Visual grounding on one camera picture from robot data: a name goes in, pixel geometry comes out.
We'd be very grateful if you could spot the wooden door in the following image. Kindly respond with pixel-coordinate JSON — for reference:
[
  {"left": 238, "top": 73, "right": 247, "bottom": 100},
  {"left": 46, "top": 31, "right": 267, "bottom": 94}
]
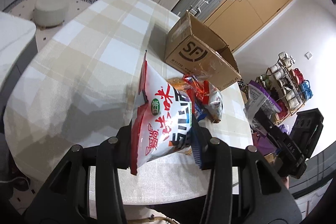
[{"left": 203, "top": 0, "right": 300, "bottom": 52}]

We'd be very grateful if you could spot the cardboard box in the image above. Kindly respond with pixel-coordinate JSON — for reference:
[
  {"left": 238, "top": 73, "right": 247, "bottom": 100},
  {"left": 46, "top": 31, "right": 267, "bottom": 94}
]
[{"left": 164, "top": 11, "right": 242, "bottom": 90}]

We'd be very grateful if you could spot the purple bag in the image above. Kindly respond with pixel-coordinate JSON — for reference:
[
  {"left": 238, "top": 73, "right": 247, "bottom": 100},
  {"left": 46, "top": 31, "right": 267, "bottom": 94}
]
[{"left": 252, "top": 124, "right": 289, "bottom": 157}]

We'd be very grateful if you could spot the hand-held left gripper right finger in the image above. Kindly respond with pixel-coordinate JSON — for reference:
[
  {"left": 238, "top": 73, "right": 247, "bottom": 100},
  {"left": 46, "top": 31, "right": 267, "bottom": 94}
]
[{"left": 192, "top": 120, "right": 302, "bottom": 224}]

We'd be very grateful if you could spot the metal shoe rack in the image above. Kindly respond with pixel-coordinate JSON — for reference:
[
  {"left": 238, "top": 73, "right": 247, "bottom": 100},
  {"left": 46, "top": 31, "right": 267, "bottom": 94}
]
[{"left": 256, "top": 52, "right": 314, "bottom": 125}]

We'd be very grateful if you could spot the white cable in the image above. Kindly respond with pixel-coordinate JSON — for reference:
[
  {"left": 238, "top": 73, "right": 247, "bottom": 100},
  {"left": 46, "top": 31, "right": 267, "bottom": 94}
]
[{"left": 0, "top": 177, "right": 30, "bottom": 189}]

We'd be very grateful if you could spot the dotted rug with striped border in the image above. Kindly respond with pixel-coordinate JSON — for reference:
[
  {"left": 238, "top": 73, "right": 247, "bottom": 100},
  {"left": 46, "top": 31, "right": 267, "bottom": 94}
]
[{"left": 0, "top": 0, "right": 105, "bottom": 56}]

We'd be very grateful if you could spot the purple snack packet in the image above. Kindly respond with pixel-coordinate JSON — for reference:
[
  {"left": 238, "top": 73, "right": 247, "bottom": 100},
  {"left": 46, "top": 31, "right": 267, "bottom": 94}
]
[{"left": 244, "top": 80, "right": 282, "bottom": 135}]

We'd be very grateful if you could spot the round grey stool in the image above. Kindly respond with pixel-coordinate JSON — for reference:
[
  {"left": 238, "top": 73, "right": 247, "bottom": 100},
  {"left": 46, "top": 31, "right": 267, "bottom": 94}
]
[{"left": 34, "top": 0, "right": 69, "bottom": 28}]

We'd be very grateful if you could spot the blue cookie packet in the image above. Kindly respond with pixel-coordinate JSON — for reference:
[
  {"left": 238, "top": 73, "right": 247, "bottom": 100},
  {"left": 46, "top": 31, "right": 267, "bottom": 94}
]
[{"left": 193, "top": 103, "right": 208, "bottom": 121}]

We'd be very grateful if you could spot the white marble table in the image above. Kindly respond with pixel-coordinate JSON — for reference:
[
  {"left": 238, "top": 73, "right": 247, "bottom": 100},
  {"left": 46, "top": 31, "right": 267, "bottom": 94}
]
[{"left": 0, "top": 11, "right": 36, "bottom": 90}]

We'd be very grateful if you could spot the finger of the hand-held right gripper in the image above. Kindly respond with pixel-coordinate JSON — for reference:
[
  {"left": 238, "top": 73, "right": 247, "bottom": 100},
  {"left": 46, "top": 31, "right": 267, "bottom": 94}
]
[{"left": 253, "top": 109, "right": 291, "bottom": 151}]

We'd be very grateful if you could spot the red and grey snack bag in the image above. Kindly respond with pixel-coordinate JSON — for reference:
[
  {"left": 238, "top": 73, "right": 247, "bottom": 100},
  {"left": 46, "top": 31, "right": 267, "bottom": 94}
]
[{"left": 202, "top": 82, "right": 223, "bottom": 123}]

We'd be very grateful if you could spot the white and red snack bag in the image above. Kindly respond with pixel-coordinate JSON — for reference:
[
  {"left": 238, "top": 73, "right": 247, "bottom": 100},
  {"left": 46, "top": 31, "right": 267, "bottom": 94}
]
[{"left": 130, "top": 50, "right": 196, "bottom": 175}]

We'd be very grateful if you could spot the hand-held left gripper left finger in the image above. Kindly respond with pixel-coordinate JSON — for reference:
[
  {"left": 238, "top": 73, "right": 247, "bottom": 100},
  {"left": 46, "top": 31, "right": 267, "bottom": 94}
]
[{"left": 25, "top": 126, "right": 137, "bottom": 224}]

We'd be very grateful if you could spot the group of shoes on rack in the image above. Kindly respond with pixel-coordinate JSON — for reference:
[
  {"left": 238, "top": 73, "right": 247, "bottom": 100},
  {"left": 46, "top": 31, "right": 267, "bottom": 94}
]
[{"left": 259, "top": 52, "right": 314, "bottom": 119}]

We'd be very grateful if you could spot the orange snack packet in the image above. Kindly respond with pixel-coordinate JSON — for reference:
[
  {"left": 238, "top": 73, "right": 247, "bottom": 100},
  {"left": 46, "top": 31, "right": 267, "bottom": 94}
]
[{"left": 168, "top": 77, "right": 189, "bottom": 90}]

